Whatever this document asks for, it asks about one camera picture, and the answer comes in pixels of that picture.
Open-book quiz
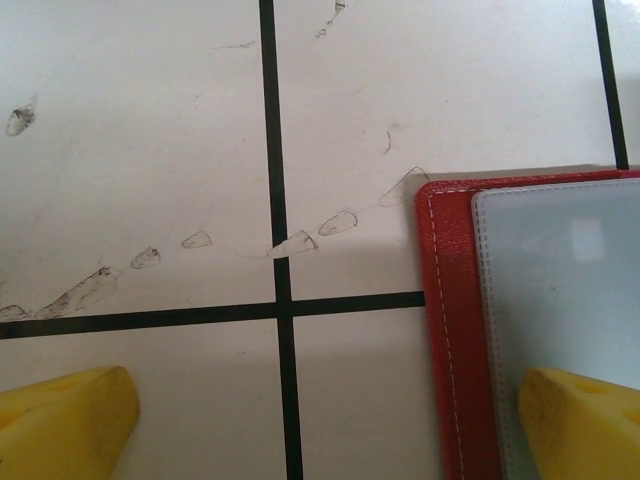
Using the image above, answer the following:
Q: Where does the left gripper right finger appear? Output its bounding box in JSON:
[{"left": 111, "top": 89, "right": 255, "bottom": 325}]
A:
[{"left": 517, "top": 367, "right": 640, "bottom": 480}]

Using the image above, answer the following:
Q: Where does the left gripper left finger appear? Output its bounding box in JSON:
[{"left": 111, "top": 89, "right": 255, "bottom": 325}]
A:
[{"left": 0, "top": 365, "right": 141, "bottom": 480}]

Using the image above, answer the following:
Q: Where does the red leather card holder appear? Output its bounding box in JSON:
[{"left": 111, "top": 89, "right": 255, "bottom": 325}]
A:
[{"left": 414, "top": 168, "right": 640, "bottom": 480}]

